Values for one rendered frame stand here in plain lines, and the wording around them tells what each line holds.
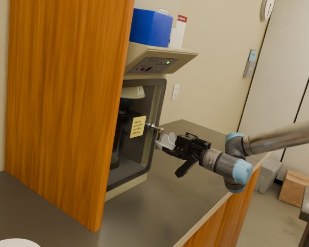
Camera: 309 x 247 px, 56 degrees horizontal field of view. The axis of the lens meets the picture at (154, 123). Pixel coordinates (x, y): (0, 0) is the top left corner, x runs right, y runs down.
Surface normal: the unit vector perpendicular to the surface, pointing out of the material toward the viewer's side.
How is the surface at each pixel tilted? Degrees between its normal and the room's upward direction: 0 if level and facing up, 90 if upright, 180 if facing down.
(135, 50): 90
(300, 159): 90
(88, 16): 90
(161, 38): 90
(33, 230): 0
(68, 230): 0
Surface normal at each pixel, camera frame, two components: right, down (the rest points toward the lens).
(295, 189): -0.48, 0.15
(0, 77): 0.81, 0.31
